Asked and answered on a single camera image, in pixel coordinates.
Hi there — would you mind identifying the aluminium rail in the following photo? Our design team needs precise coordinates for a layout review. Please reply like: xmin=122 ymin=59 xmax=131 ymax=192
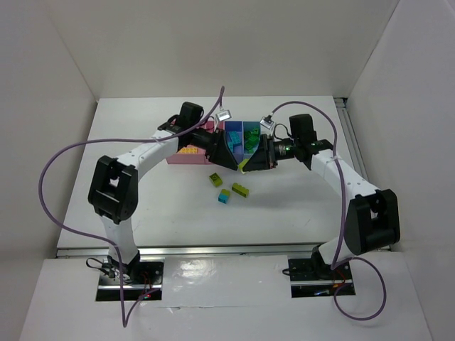
xmin=55 ymin=243 xmax=316 ymax=259

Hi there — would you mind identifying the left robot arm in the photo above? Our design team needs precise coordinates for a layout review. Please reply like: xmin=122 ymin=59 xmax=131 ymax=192
xmin=88 ymin=102 xmax=238 ymax=280

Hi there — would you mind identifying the dark green lego plate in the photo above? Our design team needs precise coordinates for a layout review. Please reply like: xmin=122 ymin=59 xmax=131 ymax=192
xmin=244 ymin=138 xmax=259 ymax=154

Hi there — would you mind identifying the long yellow lego brick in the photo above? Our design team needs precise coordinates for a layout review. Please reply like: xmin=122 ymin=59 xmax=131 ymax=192
xmin=178 ymin=146 xmax=199 ymax=155

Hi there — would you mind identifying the turquoise yellow stacked lego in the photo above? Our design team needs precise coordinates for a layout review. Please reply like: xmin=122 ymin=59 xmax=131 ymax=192
xmin=218 ymin=189 xmax=231 ymax=204

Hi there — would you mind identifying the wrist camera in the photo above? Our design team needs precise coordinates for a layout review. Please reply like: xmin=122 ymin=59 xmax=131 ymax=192
xmin=260 ymin=115 xmax=275 ymax=130
xmin=214 ymin=109 xmax=232 ymax=124

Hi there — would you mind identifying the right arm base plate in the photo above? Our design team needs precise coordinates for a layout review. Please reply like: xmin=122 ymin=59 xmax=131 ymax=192
xmin=282 ymin=258 xmax=355 ymax=298

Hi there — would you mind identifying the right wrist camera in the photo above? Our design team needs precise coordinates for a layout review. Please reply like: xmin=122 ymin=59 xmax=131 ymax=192
xmin=260 ymin=115 xmax=275 ymax=130

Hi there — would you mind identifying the lime printed lego brick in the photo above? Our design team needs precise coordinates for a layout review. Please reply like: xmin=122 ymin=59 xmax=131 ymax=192
xmin=209 ymin=173 xmax=223 ymax=188

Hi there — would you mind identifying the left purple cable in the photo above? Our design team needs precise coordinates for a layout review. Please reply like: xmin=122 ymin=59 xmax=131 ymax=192
xmin=38 ymin=85 xmax=225 ymax=328

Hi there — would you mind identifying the turquoise arch lego brick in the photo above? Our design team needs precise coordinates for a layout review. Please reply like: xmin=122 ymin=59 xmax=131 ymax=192
xmin=227 ymin=131 xmax=242 ymax=146

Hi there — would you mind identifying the blue purple container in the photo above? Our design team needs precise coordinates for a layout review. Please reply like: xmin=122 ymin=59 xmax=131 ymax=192
xmin=224 ymin=121 xmax=245 ymax=163

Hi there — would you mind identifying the lime long lego brick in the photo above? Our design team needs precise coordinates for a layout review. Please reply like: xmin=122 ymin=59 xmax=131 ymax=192
xmin=232 ymin=183 xmax=250 ymax=197

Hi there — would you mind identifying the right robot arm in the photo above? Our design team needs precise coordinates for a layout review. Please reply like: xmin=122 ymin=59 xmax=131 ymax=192
xmin=242 ymin=114 xmax=400 ymax=279

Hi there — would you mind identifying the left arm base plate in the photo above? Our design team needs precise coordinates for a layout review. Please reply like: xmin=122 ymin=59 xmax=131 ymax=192
xmin=85 ymin=257 xmax=164 ymax=302

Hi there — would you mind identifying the lime square lego brick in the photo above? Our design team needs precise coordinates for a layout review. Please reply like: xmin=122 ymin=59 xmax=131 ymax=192
xmin=238 ymin=158 xmax=249 ymax=174

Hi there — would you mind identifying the light blue container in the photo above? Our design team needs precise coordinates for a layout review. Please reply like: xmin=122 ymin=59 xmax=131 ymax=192
xmin=242 ymin=121 xmax=261 ymax=154

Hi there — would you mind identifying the large pink container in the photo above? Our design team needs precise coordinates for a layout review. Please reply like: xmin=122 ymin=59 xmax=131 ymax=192
xmin=166 ymin=120 xmax=214 ymax=166

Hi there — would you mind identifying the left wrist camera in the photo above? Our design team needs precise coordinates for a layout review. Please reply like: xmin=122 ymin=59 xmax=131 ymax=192
xmin=214 ymin=109 xmax=232 ymax=124

